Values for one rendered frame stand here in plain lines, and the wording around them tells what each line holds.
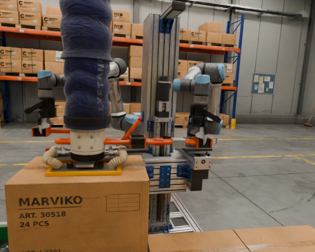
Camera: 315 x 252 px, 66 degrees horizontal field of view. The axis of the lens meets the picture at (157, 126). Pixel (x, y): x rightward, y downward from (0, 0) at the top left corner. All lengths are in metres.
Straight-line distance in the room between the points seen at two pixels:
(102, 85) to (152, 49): 0.89
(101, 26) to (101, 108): 0.36
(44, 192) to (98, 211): 0.24
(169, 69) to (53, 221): 1.34
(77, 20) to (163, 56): 0.97
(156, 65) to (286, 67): 11.20
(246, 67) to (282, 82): 2.03
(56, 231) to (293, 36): 12.73
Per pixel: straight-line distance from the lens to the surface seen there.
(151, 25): 1.98
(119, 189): 1.12
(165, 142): 1.25
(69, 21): 1.18
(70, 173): 1.18
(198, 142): 1.30
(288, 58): 12.98
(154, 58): 1.95
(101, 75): 1.17
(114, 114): 1.83
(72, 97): 1.17
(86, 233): 1.22
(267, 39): 12.32
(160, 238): 1.68
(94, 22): 1.16
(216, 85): 1.76
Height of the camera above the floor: 1.49
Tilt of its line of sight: 9 degrees down
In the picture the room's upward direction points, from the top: 3 degrees clockwise
